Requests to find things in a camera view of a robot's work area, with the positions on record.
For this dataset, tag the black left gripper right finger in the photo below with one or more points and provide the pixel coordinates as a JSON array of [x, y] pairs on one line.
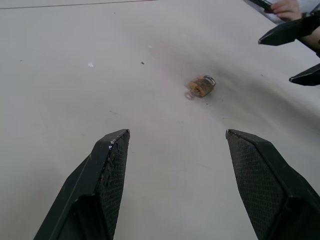
[[265, 180]]

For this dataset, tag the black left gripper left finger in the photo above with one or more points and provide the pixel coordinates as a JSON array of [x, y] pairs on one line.
[[95, 180]]

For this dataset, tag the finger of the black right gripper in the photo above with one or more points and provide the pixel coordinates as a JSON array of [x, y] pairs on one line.
[[306, 77], [287, 32]]

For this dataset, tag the black handheld device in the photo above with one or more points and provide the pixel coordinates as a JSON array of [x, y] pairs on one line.
[[262, 3]]

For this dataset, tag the person's bare hand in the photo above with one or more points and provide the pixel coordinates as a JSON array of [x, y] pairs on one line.
[[287, 9]]

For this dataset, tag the small brass padlock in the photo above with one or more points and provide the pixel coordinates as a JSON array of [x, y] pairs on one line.
[[202, 85]]

